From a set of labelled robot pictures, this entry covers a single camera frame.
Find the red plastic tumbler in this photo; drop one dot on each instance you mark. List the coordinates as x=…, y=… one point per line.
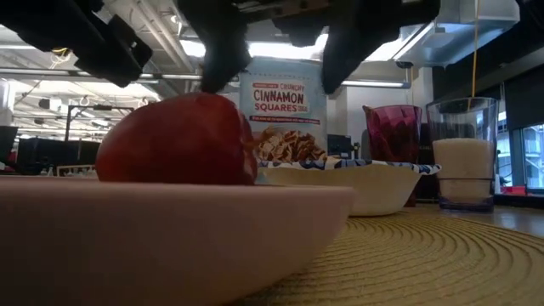
x=393, y=132

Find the dark monitor screen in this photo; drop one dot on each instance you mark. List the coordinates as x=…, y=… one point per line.
x=6, y=140

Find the black cabinet row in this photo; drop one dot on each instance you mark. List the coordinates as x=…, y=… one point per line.
x=51, y=155

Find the blue patterned paper bowl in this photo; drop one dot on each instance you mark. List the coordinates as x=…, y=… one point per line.
x=374, y=191

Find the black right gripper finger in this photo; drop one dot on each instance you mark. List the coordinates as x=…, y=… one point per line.
x=346, y=59
x=223, y=55

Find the cinnamon squares cereal box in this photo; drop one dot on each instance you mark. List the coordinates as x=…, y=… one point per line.
x=282, y=102

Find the pink round plate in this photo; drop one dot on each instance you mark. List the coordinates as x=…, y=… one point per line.
x=149, y=238

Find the silver ceiling hood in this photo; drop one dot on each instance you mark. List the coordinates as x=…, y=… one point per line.
x=459, y=30

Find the clear glass of milk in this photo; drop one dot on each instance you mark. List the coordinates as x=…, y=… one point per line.
x=463, y=161

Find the yellow woven round placemat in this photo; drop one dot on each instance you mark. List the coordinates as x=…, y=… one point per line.
x=425, y=263

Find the red apple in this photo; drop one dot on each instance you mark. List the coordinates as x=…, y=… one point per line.
x=178, y=140

